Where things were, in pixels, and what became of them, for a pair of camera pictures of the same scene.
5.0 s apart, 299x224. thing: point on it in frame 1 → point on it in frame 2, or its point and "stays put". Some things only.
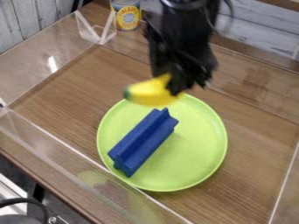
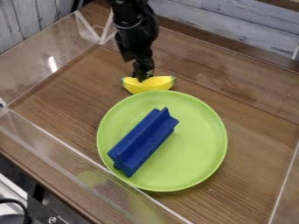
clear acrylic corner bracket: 98,34 stays put
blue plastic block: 133,150 stays put
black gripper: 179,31 → 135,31
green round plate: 190,160 stays put
